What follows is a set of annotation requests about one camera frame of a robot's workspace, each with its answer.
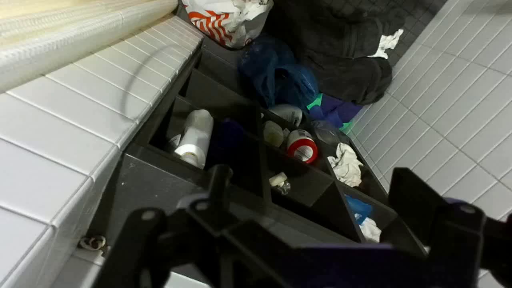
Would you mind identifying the red and white can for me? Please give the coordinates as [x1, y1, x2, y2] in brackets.
[285, 128, 322, 167]

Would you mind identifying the blue plastic bag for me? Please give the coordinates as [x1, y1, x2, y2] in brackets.
[237, 36, 324, 112]

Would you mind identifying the metal wall bracket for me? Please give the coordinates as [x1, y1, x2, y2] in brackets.
[77, 234, 112, 256]

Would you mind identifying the small white jar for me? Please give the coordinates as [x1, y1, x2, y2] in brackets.
[261, 119, 292, 152]

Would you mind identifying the grey lidded jar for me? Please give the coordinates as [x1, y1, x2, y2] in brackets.
[268, 103, 306, 130]

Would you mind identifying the crumpled white tissue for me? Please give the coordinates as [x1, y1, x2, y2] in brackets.
[325, 141, 367, 189]
[359, 216, 384, 245]

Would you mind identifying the small white crumpled scrap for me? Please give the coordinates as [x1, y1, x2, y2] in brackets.
[268, 170, 293, 197]

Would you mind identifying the black clothing pile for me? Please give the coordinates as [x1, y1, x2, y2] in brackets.
[263, 0, 450, 108]

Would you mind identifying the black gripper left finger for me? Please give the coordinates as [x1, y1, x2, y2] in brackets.
[207, 164, 236, 215]

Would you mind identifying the white paper scrap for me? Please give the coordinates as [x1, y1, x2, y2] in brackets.
[367, 28, 407, 61]

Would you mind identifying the blue container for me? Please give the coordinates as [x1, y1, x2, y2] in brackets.
[343, 194, 376, 226]

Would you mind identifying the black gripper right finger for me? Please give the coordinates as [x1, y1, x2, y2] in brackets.
[388, 167, 455, 253]

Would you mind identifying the purple blue cloth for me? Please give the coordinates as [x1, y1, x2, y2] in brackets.
[306, 93, 367, 135]

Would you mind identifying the white lotion bottle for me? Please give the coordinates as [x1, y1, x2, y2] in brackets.
[173, 108, 216, 170]

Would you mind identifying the black cubby shelf unit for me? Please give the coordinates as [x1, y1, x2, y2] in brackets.
[93, 31, 431, 260]

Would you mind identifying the orange and white plastic bag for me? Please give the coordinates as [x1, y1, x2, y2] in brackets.
[181, 0, 276, 50]

